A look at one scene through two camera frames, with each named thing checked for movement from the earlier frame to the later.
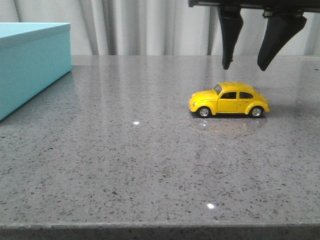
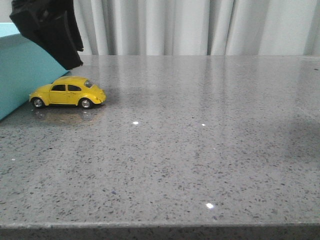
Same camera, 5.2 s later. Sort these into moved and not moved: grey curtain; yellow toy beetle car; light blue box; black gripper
Moved: yellow toy beetle car; black gripper
Not moved: light blue box; grey curtain
